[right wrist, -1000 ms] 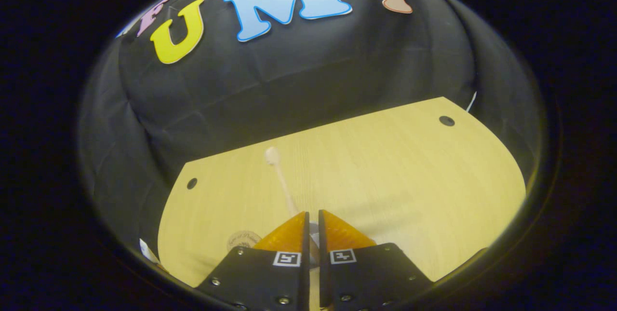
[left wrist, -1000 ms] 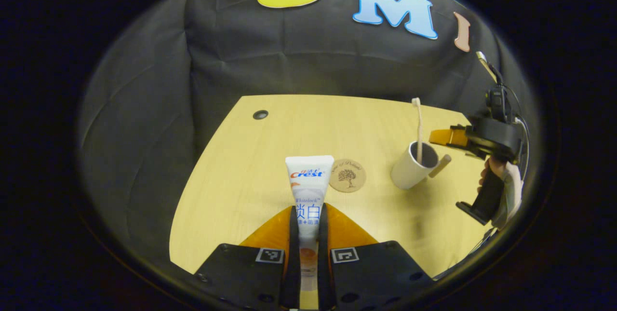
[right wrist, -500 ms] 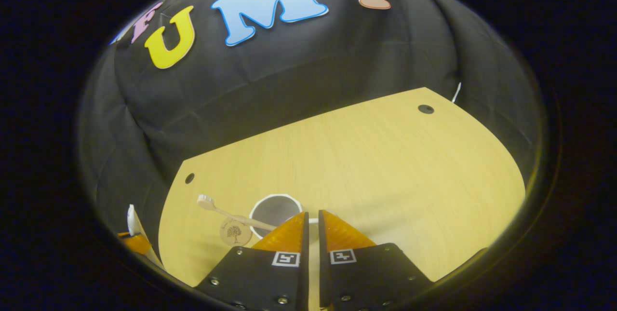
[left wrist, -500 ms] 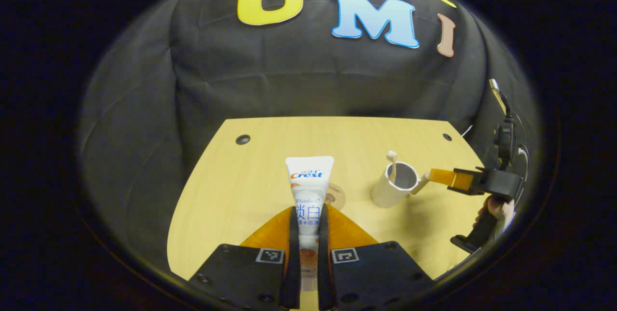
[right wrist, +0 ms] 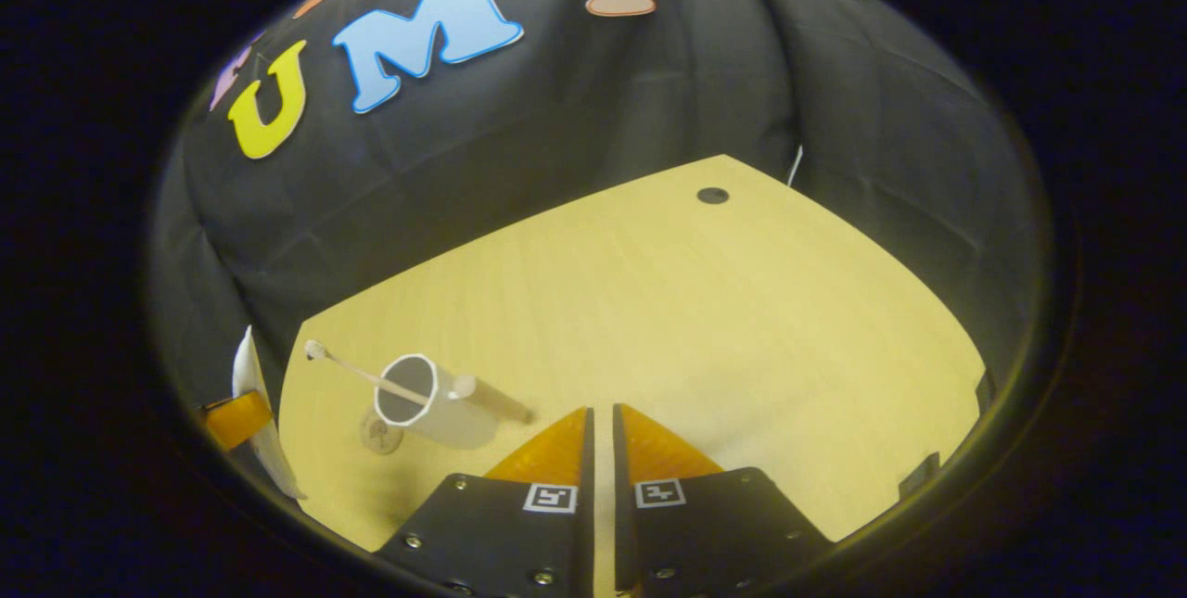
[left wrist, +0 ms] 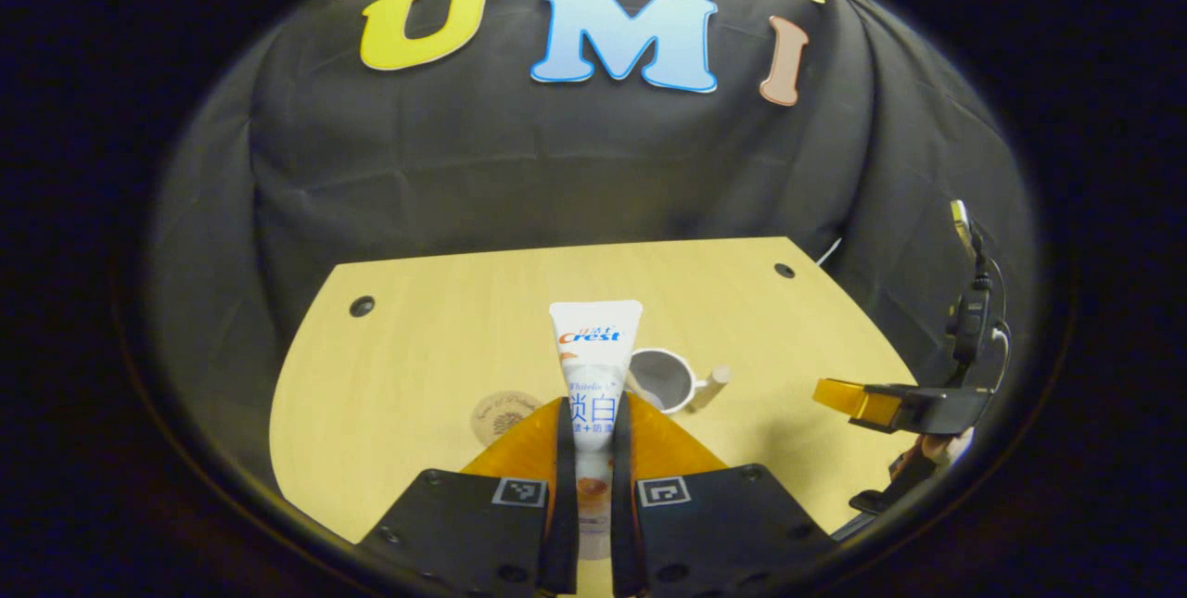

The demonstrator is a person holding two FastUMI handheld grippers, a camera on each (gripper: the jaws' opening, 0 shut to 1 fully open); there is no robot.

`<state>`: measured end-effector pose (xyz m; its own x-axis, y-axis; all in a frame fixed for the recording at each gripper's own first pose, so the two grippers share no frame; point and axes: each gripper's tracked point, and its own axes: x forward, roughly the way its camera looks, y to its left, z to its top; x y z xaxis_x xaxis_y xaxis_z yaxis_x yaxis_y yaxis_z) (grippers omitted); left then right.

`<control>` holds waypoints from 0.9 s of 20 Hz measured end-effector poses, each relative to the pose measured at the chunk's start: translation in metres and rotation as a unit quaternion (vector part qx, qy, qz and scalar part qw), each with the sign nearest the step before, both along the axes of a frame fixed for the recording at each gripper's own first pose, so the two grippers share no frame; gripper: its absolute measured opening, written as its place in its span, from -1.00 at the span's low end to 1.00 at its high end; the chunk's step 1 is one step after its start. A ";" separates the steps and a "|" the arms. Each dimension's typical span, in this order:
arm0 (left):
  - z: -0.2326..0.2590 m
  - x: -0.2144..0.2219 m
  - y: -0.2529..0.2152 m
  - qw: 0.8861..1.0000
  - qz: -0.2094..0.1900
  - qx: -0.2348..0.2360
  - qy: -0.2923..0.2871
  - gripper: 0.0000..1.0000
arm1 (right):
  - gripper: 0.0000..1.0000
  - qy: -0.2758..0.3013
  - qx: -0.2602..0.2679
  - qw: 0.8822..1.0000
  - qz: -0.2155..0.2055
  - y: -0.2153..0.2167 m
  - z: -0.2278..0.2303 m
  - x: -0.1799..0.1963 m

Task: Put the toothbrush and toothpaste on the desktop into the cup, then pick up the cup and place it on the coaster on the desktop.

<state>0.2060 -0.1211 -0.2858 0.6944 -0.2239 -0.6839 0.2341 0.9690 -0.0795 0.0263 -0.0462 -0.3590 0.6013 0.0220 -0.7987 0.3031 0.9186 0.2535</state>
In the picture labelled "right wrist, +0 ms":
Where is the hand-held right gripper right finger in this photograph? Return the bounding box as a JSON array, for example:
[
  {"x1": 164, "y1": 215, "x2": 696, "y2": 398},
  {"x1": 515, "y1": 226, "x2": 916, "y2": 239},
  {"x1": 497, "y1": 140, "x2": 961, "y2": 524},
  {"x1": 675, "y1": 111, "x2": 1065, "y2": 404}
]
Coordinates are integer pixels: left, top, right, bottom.
[{"x1": 612, "y1": 403, "x2": 833, "y2": 594}]

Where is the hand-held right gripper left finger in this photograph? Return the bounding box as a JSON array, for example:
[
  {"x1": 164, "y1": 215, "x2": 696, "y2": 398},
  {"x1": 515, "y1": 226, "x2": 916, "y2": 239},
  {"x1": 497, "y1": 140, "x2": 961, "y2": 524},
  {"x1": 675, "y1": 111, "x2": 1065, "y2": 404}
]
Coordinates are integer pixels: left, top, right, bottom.
[{"x1": 376, "y1": 407, "x2": 594, "y2": 597}]

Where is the white toothpaste tube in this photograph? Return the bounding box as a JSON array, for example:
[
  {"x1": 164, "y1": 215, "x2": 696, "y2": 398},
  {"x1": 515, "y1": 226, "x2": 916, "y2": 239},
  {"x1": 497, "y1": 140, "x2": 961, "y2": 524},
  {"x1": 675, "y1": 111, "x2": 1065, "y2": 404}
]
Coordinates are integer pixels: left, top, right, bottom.
[{"x1": 231, "y1": 325, "x2": 307, "y2": 501}]

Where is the toothbrush with white bristles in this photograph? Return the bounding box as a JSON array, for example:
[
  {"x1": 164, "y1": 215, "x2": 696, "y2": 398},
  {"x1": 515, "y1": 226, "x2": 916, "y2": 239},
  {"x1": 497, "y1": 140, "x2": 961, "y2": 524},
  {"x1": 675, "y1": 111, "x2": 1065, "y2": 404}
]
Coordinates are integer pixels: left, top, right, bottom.
[{"x1": 304, "y1": 339, "x2": 432, "y2": 406}]

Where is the round wooden coaster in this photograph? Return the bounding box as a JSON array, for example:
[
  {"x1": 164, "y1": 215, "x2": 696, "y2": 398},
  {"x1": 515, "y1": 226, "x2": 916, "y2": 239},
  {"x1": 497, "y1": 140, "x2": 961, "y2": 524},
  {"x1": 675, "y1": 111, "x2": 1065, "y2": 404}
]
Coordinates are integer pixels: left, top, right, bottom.
[{"x1": 360, "y1": 408, "x2": 405, "y2": 456}]

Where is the white cup with wooden handle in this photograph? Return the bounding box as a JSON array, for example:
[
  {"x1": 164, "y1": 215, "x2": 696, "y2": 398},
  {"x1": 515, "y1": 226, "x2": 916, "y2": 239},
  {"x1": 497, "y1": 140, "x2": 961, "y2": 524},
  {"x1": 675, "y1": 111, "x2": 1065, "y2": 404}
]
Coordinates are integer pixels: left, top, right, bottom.
[{"x1": 374, "y1": 354, "x2": 536, "y2": 451}]

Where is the light wooden desktop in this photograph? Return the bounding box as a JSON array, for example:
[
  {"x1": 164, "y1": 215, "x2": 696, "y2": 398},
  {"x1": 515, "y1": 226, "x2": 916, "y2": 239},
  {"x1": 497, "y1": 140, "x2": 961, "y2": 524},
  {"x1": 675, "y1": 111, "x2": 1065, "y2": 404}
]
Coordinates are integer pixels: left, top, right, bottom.
[{"x1": 278, "y1": 154, "x2": 987, "y2": 597}]

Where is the black backdrop cloth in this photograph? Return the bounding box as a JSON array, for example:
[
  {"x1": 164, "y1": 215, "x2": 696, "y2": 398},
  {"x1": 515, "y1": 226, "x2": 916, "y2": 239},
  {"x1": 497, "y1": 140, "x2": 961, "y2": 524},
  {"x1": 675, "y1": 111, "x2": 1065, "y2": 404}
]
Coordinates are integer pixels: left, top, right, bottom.
[{"x1": 148, "y1": 0, "x2": 1053, "y2": 395}]

